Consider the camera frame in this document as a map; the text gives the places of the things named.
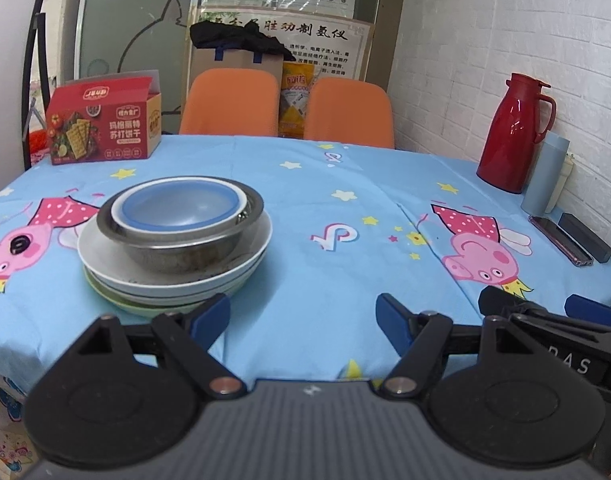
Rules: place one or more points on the brown paper bag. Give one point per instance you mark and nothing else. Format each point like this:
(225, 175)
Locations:
(235, 62)

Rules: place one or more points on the frosted glass door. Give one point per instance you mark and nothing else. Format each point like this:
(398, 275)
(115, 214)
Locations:
(130, 25)

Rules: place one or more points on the white ceramic bowl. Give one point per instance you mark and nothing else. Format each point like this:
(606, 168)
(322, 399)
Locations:
(119, 220)

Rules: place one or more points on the blue printed tablecloth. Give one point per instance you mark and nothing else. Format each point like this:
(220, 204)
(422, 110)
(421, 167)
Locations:
(310, 195)

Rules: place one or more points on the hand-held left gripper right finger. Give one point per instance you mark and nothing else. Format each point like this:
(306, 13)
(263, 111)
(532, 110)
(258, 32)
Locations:
(391, 320)

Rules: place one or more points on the orange chair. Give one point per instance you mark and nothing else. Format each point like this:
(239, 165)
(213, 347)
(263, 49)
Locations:
(350, 115)
(230, 105)

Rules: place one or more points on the black rectangular box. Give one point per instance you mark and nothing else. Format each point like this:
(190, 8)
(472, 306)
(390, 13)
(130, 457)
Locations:
(588, 237)

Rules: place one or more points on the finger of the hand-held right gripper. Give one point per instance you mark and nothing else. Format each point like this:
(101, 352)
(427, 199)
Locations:
(505, 304)
(595, 311)

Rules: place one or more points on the stainless steel bowl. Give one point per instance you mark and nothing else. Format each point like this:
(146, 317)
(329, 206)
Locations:
(185, 255)

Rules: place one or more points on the wall poster with text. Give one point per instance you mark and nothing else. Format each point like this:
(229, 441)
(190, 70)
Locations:
(330, 45)

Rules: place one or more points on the red thermos jug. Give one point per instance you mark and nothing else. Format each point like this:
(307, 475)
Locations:
(510, 140)

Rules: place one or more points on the white container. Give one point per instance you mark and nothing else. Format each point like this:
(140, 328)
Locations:
(563, 180)

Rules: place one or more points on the black cloth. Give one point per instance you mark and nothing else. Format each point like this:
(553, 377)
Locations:
(235, 37)

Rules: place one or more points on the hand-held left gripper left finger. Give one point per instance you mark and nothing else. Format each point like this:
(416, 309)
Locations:
(210, 317)

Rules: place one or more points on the pale green plate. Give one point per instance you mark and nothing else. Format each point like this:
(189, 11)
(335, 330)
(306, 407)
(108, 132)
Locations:
(115, 306)

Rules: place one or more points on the yellow snack packet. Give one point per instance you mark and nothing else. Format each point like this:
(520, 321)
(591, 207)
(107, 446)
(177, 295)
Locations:
(295, 105)

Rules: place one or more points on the red cardboard cracker box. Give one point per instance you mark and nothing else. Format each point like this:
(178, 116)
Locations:
(105, 125)

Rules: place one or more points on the blue-grey tumbler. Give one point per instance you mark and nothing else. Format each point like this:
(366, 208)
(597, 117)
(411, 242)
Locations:
(543, 175)

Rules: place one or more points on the white floral plate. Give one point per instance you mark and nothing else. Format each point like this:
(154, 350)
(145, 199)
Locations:
(92, 255)

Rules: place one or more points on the blue plastic bowl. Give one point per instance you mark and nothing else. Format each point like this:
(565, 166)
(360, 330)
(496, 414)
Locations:
(185, 205)

